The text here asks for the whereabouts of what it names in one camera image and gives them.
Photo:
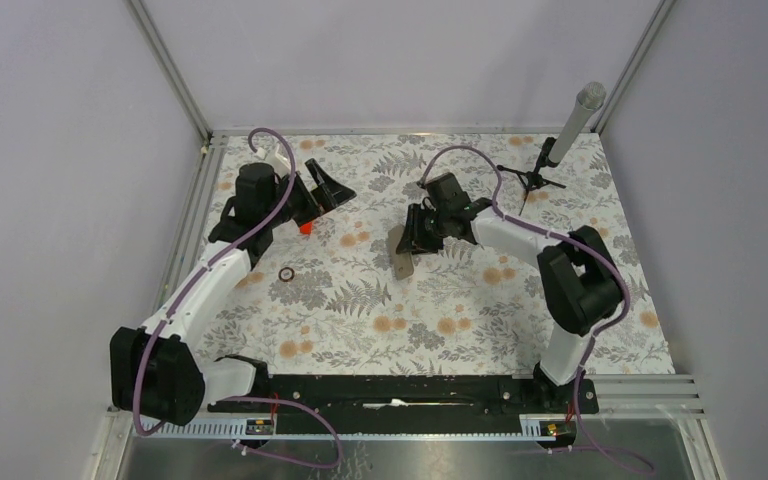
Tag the poker chip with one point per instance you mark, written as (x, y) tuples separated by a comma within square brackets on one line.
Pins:
[(286, 274)]

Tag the black mini tripod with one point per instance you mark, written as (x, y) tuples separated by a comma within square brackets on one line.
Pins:
[(533, 180)]

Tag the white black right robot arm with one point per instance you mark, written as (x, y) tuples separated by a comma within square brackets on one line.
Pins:
[(581, 284)]

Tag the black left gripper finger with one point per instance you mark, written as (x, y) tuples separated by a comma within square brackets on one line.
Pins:
[(330, 198), (323, 180)]

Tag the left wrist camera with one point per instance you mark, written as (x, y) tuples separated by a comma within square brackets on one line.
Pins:
[(276, 158)]

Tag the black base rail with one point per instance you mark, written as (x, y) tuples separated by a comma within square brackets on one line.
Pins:
[(414, 405)]

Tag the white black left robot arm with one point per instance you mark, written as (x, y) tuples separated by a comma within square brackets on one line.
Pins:
[(154, 371)]

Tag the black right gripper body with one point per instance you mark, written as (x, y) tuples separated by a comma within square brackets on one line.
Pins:
[(427, 226)]

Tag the grey microphone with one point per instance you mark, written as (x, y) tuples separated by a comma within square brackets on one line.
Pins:
[(587, 102)]

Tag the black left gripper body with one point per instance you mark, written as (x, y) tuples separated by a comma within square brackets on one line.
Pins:
[(300, 205)]

